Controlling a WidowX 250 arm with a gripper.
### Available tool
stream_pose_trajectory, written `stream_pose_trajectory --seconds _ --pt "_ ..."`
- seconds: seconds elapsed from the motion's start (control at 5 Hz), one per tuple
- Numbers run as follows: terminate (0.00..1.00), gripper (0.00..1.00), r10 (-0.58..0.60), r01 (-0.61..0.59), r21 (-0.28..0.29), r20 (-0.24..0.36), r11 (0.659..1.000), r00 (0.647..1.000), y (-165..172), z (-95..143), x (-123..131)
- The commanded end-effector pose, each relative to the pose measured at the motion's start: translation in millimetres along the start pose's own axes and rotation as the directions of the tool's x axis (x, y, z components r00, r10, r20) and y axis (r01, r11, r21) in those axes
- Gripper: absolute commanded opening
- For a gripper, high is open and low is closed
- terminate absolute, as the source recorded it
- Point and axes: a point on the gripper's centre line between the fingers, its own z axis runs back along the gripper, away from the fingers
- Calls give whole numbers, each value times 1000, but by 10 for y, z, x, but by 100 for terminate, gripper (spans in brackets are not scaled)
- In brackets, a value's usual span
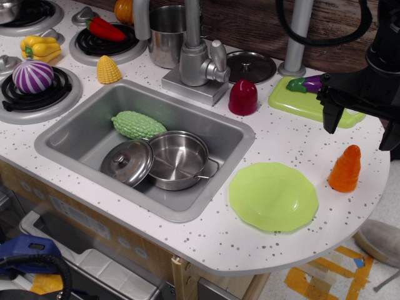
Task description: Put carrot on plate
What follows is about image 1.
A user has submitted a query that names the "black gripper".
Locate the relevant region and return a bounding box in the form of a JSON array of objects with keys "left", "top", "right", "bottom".
[{"left": 317, "top": 70, "right": 399, "bottom": 151}]

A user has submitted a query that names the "orange toy carrot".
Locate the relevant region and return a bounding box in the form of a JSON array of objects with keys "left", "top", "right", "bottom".
[{"left": 328, "top": 145, "right": 361, "bottom": 193}]

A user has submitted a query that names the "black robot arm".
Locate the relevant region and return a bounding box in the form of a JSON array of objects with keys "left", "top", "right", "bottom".
[{"left": 317, "top": 1, "right": 399, "bottom": 151}]

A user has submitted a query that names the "light green plastic plate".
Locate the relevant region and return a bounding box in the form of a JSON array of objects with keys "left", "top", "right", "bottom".
[{"left": 229, "top": 162, "right": 319, "bottom": 232}]

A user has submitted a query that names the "green cutting board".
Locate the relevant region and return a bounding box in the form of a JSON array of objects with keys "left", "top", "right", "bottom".
[{"left": 268, "top": 77, "right": 366, "bottom": 128}]

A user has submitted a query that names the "purple toy eggplant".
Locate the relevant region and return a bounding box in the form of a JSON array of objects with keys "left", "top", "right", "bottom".
[{"left": 286, "top": 75, "right": 322, "bottom": 94}]

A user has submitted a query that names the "grey metal pole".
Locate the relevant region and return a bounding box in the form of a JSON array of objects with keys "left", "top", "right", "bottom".
[{"left": 278, "top": 0, "right": 314, "bottom": 78}]

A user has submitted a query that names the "grey shoe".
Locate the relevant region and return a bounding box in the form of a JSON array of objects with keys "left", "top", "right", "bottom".
[{"left": 354, "top": 219, "right": 399, "bottom": 268}]

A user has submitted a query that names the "dark red toy pepper half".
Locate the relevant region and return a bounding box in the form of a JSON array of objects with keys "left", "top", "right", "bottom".
[{"left": 228, "top": 79, "right": 258, "bottom": 116}]

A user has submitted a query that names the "flat steel pot lid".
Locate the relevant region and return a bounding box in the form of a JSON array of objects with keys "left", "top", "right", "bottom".
[{"left": 227, "top": 51, "right": 277, "bottom": 84}]

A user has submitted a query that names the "grey toy faucet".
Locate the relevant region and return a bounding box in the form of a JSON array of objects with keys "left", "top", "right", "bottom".
[{"left": 133, "top": 1, "right": 230, "bottom": 106}]

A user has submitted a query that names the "tall steel pot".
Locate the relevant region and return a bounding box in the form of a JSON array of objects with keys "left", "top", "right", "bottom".
[{"left": 148, "top": 5, "right": 186, "bottom": 69}]

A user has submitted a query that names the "green toy bitter melon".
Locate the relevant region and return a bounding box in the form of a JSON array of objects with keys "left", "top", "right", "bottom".
[{"left": 111, "top": 111, "right": 167, "bottom": 139}]

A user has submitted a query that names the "domed steel lid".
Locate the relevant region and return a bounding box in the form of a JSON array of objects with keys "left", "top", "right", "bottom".
[{"left": 99, "top": 140, "right": 154, "bottom": 188}]

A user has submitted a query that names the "yellow toy corn piece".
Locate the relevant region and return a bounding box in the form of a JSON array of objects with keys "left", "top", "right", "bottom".
[{"left": 96, "top": 56, "right": 122, "bottom": 84}]

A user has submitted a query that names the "orange toy pumpkin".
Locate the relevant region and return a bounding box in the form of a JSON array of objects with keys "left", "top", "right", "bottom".
[{"left": 114, "top": 0, "right": 134, "bottom": 25}]

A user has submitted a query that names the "grey sink basin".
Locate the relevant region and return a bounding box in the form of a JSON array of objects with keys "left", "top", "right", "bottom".
[{"left": 34, "top": 80, "right": 255, "bottom": 223}]

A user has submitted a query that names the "red toy chili pepper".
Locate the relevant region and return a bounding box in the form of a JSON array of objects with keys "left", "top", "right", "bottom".
[{"left": 85, "top": 17, "right": 126, "bottom": 42}]

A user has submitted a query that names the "back right stove burner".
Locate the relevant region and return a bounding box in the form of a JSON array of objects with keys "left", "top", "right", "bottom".
[{"left": 69, "top": 23, "right": 148, "bottom": 66}]

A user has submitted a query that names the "stove burner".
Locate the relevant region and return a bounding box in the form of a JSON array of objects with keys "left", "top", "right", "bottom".
[
  {"left": 69, "top": 23, "right": 148, "bottom": 66},
  {"left": 1, "top": 1, "right": 64, "bottom": 37},
  {"left": 1, "top": 67, "right": 82, "bottom": 125}
]

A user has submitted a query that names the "grey stove knob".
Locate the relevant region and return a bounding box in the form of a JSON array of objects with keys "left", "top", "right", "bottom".
[
  {"left": 0, "top": 54, "right": 21, "bottom": 76},
  {"left": 71, "top": 6, "right": 99, "bottom": 27},
  {"left": 39, "top": 28, "right": 65, "bottom": 45}
]

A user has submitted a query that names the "yellow toy bell pepper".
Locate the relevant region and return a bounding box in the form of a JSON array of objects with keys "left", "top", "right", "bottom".
[{"left": 20, "top": 36, "right": 61, "bottom": 63}]

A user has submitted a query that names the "purple striped toy onion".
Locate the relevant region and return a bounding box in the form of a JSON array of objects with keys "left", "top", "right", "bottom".
[{"left": 12, "top": 58, "right": 54, "bottom": 94}]

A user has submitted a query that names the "front left stove burner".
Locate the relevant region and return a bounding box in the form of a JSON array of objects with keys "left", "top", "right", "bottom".
[{"left": 1, "top": 67, "right": 82, "bottom": 125}]

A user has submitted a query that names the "back left stove burner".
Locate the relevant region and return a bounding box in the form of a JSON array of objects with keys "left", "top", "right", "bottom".
[{"left": 1, "top": 1, "right": 64, "bottom": 37}]

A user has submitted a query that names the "blue clamp tool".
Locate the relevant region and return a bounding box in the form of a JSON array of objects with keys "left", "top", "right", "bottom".
[{"left": 1, "top": 234, "right": 62, "bottom": 276}]

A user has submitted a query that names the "black corrugated cable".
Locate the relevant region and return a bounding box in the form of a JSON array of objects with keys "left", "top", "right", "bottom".
[{"left": 274, "top": 0, "right": 373, "bottom": 46}]

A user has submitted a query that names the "steel pan with handles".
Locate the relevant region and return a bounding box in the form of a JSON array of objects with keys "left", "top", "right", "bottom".
[{"left": 148, "top": 131, "right": 219, "bottom": 191}]

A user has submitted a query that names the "black hose lower left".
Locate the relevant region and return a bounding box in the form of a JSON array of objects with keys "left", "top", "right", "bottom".
[{"left": 0, "top": 254, "right": 73, "bottom": 300}]

